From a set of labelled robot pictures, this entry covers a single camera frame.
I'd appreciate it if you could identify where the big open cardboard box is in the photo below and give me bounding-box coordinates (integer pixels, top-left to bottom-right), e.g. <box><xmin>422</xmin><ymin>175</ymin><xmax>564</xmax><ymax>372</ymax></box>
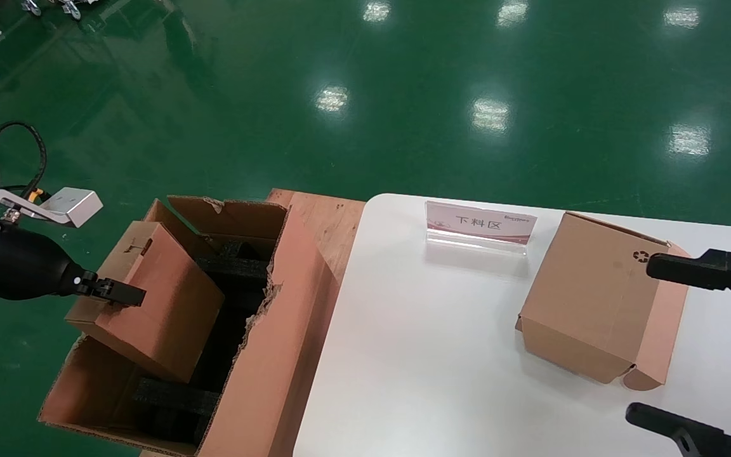
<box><xmin>39</xmin><ymin>195</ymin><xmax>343</xmax><ymax>457</ymax></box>

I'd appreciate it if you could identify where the clear acrylic sign stand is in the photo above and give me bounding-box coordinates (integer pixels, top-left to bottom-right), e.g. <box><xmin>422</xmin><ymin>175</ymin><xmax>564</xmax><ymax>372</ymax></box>
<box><xmin>425</xmin><ymin>201</ymin><xmax>537</xmax><ymax>256</ymax></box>

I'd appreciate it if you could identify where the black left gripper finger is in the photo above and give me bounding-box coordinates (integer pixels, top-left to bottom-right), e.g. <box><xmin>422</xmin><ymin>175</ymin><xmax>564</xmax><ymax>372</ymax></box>
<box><xmin>93</xmin><ymin>277</ymin><xmax>147</xmax><ymax>308</ymax></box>

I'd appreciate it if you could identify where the cardboard box with recycling mark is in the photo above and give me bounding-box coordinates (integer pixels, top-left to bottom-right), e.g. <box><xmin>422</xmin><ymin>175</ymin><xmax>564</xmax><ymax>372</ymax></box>
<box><xmin>516</xmin><ymin>211</ymin><xmax>691</xmax><ymax>391</ymax></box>

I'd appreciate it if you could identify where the narrow small cardboard box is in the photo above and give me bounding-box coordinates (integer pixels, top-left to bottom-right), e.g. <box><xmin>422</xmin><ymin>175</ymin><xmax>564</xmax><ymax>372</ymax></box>
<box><xmin>65</xmin><ymin>220</ymin><xmax>225</xmax><ymax>383</ymax></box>

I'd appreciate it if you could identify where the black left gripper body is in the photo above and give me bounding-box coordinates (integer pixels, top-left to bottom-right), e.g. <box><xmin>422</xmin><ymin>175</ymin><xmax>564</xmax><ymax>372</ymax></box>
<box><xmin>0</xmin><ymin>223</ymin><xmax>98</xmax><ymax>301</ymax></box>

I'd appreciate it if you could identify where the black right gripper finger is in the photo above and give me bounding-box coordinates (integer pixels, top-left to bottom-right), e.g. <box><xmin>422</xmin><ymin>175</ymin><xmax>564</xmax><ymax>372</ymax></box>
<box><xmin>625</xmin><ymin>402</ymin><xmax>731</xmax><ymax>457</ymax></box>
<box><xmin>646</xmin><ymin>249</ymin><xmax>731</xmax><ymax>324</ymax></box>

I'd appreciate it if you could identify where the long black foam insert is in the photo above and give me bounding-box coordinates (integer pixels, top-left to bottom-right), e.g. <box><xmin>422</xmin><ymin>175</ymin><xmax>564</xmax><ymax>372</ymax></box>
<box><xmin>193</xmin><ymin>238</ymin><xmax>274</xmax><ymax>389</ymax></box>

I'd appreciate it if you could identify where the short black foam bar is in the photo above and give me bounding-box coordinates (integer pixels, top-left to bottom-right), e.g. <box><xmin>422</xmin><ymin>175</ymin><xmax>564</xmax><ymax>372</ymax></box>
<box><xmin>132</xmin><ymin>377</ymin><xmax>221</xmax><ymax>445</ymax></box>

